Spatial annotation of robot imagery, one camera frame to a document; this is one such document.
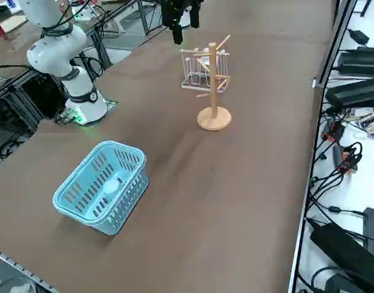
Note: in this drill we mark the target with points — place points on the light blue plastic cup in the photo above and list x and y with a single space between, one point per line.
113 186

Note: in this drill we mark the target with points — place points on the orange and black device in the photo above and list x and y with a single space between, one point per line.
334 129
345 158

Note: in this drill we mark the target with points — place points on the white cup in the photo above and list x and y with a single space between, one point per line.
203 61

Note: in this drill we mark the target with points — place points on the long black power supply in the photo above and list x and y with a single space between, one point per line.
354 93

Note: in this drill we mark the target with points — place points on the light blue plastic basket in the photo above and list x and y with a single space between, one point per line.
116 171

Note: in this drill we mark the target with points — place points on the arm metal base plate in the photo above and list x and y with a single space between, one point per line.
111 103

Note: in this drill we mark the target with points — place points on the small black power adapter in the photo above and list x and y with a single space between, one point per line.
359 36

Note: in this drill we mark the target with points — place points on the long black box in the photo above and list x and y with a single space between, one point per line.
336 244

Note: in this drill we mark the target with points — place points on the black equipment frame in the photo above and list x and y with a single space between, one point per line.
37 94

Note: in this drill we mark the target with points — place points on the wooden cup rack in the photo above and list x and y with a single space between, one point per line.
214 119

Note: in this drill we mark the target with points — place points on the ribbed aluminium rail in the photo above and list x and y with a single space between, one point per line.
22 267

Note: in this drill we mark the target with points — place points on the aluminium frame post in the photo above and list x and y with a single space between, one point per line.
339 36

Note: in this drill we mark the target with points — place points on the large black power supply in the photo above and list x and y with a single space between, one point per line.
360 62

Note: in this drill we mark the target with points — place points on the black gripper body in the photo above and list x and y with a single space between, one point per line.
180 3

